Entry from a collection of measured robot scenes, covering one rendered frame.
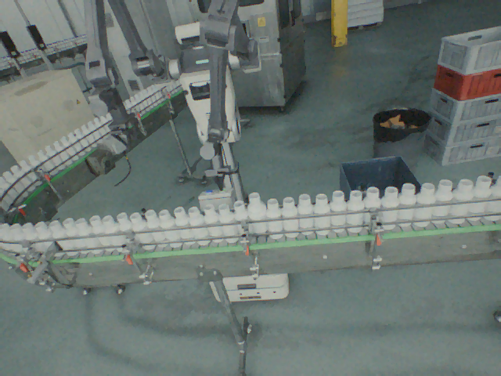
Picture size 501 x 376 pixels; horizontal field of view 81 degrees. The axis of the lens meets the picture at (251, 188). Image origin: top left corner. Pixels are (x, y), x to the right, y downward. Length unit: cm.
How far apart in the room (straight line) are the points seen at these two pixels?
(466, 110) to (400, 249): 219
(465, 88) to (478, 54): 27
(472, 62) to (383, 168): 157
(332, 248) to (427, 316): 115
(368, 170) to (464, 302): 108
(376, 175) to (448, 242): 60
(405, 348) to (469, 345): 33
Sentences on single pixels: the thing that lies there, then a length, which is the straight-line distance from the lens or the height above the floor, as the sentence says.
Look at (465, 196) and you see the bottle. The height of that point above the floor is 113.
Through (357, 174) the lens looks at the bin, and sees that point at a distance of 169.
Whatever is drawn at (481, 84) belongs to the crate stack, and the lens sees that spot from 322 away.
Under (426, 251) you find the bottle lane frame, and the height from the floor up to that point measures 89.
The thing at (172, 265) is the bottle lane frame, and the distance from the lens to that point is 129.
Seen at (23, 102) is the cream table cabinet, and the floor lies 102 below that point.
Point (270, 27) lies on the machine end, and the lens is 448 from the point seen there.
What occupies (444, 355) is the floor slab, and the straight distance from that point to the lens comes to 211.
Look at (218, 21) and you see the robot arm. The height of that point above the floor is 173.
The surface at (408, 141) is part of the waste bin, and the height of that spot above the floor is 52.
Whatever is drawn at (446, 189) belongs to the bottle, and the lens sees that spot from 116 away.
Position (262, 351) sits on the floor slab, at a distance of 202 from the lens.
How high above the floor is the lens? 182
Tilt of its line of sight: 36 degrees down
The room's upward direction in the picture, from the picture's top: 12 degrees counter-clockwise
